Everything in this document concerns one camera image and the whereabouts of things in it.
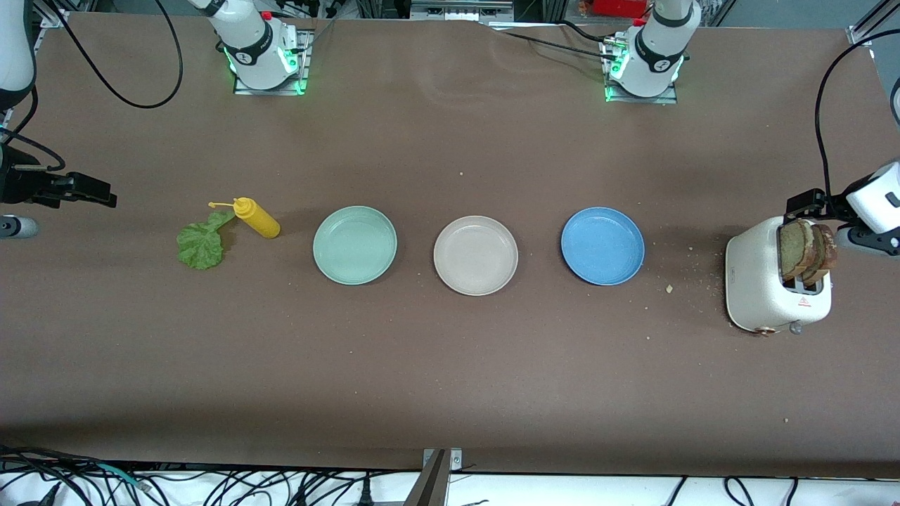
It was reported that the mint green plate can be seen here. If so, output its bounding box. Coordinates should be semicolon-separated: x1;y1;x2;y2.
313;205;398;286

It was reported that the silver equipment panel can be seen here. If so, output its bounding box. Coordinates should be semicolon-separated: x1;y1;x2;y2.
410;0;515;22

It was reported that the white toaster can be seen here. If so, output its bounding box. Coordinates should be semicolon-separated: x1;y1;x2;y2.
725;216;833;336

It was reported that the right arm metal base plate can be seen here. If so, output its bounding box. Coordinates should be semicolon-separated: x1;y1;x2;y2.
233;28;314;96

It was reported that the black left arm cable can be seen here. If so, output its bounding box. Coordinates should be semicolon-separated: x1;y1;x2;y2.
814;28;900;205

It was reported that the grey aluminium strut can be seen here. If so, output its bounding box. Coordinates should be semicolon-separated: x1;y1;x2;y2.
403;450;451;506

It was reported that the aluminium frame rail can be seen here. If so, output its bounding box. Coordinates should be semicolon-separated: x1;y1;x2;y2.
28;0;96;43

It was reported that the blue plate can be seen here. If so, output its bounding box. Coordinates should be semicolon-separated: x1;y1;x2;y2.
560;207;645;287

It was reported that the toasted bread slice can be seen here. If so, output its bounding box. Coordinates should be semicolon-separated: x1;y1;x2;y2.
802;223;838;287
778;220;818;280

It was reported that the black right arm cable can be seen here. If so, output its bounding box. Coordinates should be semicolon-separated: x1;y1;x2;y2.
49;0;185;110

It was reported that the black base cable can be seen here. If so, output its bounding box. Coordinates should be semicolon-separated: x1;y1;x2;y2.
485;20;623;63

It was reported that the yellow mustard squeeze bottle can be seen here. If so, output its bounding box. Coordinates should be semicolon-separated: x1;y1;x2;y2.
208;197;281;240

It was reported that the beige plate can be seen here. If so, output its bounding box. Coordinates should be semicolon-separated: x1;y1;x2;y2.
433;215;519;297

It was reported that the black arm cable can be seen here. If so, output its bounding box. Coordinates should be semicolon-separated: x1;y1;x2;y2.
49;0;185;110
814;28;900;205

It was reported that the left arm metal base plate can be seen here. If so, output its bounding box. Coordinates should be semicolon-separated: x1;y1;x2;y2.
603;39;679;105

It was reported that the silver table edge bracket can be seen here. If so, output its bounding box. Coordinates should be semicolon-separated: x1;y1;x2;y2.
422;448;463;472

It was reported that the teal floor cable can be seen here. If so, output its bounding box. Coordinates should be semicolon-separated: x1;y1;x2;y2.
95;462;152;491

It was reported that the aluminium frame corner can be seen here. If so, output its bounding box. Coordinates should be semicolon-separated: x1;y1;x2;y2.
847;0;900;48

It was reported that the green lettuce leaf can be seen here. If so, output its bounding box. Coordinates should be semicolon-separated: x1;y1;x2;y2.
176;209;236;271

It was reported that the red box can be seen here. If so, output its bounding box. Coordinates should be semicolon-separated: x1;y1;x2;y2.
580;0;655;18

